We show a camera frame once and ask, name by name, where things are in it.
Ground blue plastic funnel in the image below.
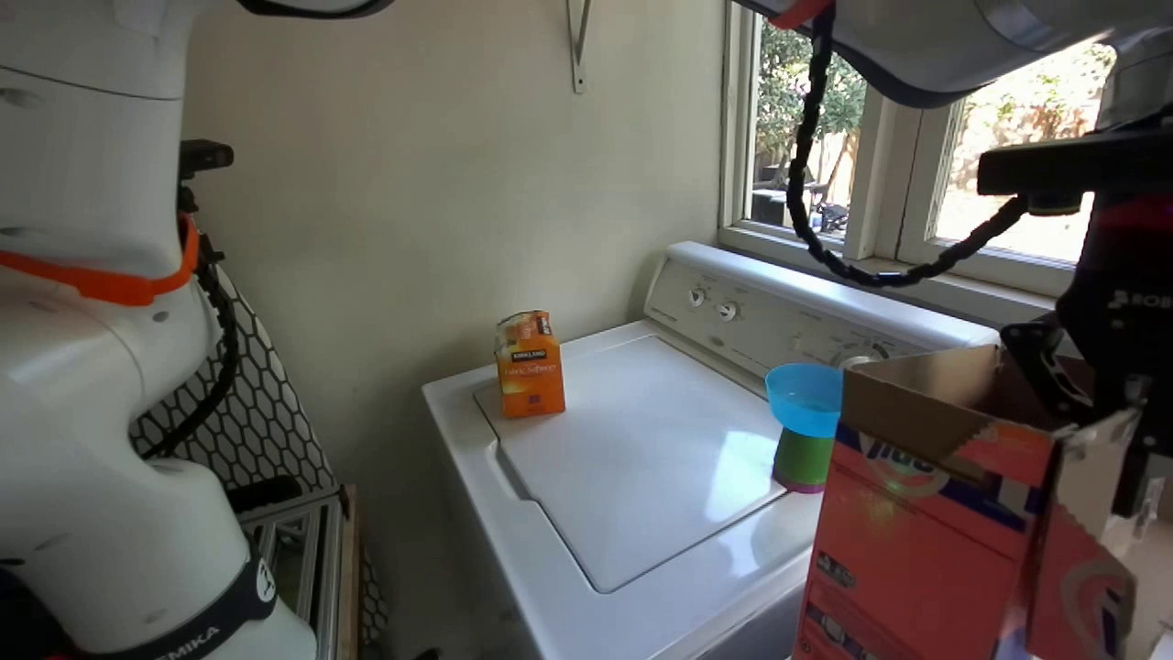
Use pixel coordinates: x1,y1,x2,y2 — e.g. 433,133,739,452
761,360,849,439

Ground white washing machine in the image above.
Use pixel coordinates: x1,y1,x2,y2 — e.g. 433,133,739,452
416,237,1005,660

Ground wooden board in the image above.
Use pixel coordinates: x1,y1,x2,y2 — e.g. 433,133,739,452
332,489,365,660

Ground metal wall bracket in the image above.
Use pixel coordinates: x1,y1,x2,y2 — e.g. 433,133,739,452
560,0,596,100

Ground dark vehicle outside window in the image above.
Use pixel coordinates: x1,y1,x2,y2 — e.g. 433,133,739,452
749,181,855,243

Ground red Tide detergent box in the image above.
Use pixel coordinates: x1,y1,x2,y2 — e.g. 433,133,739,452
791,344,1173,660

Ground green bottle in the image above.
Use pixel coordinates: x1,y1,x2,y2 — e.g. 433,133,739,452
769,426,839,496

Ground orange fabric softener box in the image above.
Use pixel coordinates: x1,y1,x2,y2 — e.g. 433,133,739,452
490,309,568,420

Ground black hexagonal mesh panel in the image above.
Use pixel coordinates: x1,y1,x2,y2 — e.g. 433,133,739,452
124,289,339,490

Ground white window frame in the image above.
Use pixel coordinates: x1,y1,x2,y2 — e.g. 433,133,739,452
717,0,1173,333

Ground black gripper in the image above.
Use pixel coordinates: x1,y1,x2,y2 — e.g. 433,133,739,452
1000,199,1173,516

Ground thin black cable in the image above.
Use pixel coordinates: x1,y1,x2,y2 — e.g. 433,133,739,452
130,234,244,462

